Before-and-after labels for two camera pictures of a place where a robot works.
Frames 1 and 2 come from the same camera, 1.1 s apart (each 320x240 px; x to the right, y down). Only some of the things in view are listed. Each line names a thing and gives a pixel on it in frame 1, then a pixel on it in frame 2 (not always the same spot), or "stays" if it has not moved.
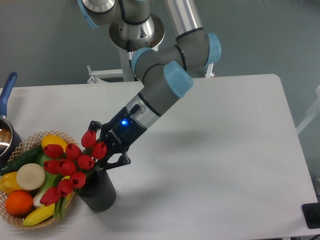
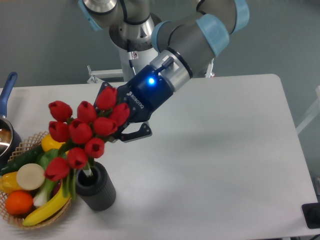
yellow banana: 45,212 stays
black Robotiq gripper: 118,133 -> 143,94
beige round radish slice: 30,176 stays
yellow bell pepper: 8,182 stays
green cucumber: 30,157 stays
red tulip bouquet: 70,166 -> 82,134
